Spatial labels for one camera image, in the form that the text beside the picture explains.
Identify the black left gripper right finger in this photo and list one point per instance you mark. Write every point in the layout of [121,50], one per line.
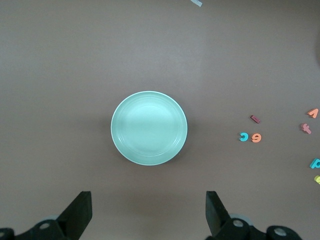
[217,217]

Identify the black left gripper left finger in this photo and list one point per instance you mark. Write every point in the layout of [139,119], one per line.
[75,217]

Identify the teal foam letter c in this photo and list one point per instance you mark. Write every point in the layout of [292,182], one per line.
[247,136]

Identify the orange foam letter e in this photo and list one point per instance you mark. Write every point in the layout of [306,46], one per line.
[256,137]

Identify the maroon foam letter i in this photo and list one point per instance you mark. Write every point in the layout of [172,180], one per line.
[255,119]

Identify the yellow foam letter s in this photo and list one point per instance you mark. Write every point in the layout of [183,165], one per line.
[318,179]

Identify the teal foam letter p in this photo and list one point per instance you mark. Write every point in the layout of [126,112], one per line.
[315,163]

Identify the green plate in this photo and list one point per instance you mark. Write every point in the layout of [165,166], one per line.
[149,128]

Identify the pink foam letter f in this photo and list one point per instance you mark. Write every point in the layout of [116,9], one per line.
[306,128]

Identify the orange foam letter v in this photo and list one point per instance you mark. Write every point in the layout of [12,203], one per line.
[312,113]

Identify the brown paper table cover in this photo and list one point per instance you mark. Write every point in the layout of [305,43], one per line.
[160,50]

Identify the white torn paper scrap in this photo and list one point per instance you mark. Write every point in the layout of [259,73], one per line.
[197,2]

